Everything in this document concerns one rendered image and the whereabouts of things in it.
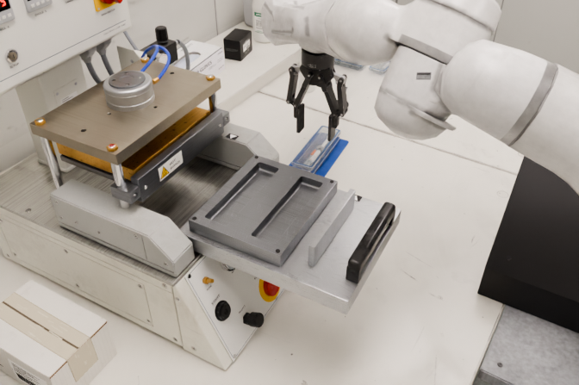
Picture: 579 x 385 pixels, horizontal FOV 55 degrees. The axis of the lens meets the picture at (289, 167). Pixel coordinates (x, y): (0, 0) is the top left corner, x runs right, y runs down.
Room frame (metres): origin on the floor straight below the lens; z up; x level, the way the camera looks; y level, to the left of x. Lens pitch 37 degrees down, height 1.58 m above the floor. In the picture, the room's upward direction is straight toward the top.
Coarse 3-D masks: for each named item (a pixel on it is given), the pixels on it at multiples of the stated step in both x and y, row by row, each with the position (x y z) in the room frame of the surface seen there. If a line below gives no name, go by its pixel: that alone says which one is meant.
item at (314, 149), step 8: (320, 128) 1.22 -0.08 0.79; (320, 136) 1.18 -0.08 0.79; (312, 144) 1.15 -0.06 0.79; (320, 144) 1.15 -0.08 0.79; (328, 144) 1.15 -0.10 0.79; (304, 152) 1.11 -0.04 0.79; (312, 152) 1.11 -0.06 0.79; (320, 152) 1.11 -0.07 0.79; (296, 160) 1.08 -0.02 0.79; (304, 160) 1.08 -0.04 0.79; (312, 160) 1.08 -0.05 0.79
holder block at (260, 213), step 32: (256, 160) 0.80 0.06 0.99; (224, 192) 0.71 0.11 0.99; (256, 192) 0.73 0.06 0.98; (288, 192) 0.72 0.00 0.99; (320, 192) 0.71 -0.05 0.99; (192, 224) 0.64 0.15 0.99; (224, 224) 0.65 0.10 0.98; (256, 224) 0.63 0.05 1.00; (288, 224) 0.65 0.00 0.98; (256, 256) 0.59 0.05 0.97; (288, 256) 0.59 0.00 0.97
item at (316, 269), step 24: (336, 216) 0.64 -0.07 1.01; (360, 216) 0.68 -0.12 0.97; (192, 240) 0.63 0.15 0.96; (312, 240) 0.58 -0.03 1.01; (336, 240) 0.62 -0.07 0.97; (384, 240) 0.63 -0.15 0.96; (240, 264) 0.59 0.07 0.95; (264, 264) 0.57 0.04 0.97; (288, 264) 0.57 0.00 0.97; (312, 264) 0.57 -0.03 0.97; (336, 264) 0.57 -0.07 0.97; (288, 288) 0.55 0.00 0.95; (312, 288) 0.53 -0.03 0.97; (336, 288) 0.53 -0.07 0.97; (360, 288) 0.55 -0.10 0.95
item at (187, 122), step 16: (192, 112) 0.86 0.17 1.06; (208, 112) 0.86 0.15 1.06; (176, 128) 0.81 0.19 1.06; (160, 144) 0.76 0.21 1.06; (64, 160) 0.76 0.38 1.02; (80, 160) 0.74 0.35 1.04; (96, 160) 0.73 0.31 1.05; (128, 160) 0.71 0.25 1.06; (144, 160) 0.71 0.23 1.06; (112, 176) 0.71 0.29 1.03; (128, 176) 0.69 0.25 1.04
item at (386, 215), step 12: (384, 204) 0.66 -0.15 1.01; (384, 216) 0.64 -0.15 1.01; (372, 228) 0.61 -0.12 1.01; (384, 228) 0.62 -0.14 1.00; (360, 240) 0.59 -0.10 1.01; (372, 240) 0.58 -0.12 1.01; (360, 252) 0.56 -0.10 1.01; (348, 264) 0.54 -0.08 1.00; (360, 264) 0.54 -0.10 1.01; (348, 276) 0.54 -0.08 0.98; (360, 276) 0.54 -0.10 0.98
